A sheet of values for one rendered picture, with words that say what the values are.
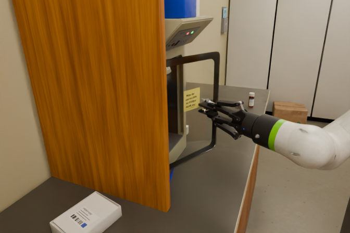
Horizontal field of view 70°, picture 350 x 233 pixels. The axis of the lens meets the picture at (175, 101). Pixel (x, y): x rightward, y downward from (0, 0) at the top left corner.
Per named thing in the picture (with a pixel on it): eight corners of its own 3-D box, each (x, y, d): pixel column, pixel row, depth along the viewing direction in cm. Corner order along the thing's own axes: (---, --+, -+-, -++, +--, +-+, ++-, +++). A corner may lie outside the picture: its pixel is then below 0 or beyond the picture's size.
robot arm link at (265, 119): (268, 125, 65) (264, 156, 68) (290, 113, 72) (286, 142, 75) (248, 118, 69) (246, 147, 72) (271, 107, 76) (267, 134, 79)
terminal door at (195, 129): (155, 176, 87) (149, 62, 74) (214, 146, 105) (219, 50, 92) (157, 177, 87) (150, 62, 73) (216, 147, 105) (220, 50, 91)
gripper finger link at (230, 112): (238, 122, 77) (239, 118, 76) (211, 109, 85) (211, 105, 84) (246, 118, 79) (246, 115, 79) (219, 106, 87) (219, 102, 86)
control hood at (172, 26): (145, 55, 72) (142, 19, 69) (185, 42, 100) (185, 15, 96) (182, 57, 68) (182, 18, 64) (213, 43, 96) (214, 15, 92)
